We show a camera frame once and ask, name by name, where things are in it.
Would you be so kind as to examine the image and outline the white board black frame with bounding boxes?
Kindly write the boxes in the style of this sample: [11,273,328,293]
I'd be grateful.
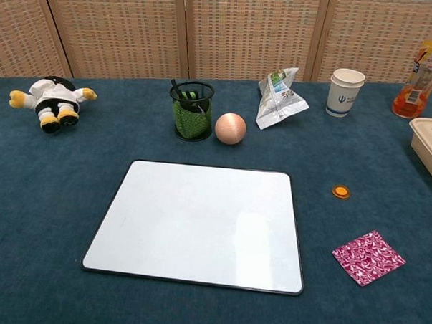
[80,158,309,296]

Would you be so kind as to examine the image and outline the black pen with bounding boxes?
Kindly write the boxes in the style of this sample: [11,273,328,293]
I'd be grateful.
[169,78,185,101]

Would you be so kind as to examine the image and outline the paper cup with blue logo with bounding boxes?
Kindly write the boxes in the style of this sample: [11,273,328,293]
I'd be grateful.
[324,74,365,119]

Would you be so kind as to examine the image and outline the copper pink ball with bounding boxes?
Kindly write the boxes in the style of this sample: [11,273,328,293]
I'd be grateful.
[213,112,248,146]

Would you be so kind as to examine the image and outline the small orange disc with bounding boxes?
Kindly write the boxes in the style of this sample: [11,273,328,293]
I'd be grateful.
[330,184,352,200]

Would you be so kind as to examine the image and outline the crumpled silver snack bag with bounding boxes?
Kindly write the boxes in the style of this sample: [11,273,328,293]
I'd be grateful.
[255,65,312,133]

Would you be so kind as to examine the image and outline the orange drink plastic bottle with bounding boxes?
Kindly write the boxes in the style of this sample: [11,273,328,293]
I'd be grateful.
[391,15,432,120]

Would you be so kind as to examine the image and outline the black mesh pen holder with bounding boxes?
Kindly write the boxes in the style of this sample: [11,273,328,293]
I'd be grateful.
[167,80,216,143]

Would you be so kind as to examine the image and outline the green mesh cloth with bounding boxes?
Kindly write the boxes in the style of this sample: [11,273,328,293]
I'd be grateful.
[171,90,211,139]

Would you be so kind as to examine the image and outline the woven folding screen panel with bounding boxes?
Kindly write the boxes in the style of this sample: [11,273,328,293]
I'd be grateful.
[0,0,77,81]
[38,0,193,84]
[180,0,332,86]
[311,0,432,87]

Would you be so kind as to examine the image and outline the penguin plush toy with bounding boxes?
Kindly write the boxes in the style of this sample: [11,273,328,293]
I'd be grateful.
[7,73,98,136]

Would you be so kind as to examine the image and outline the beige lunch box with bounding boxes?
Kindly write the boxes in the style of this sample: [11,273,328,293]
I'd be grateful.
[405,117,432,186]

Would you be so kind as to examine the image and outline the magenta patterned cloth square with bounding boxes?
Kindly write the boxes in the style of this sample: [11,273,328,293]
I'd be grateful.
[330,228,409,289]

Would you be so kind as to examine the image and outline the blue tablecloth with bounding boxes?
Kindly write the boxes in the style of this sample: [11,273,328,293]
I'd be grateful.
[0,65,432,324]

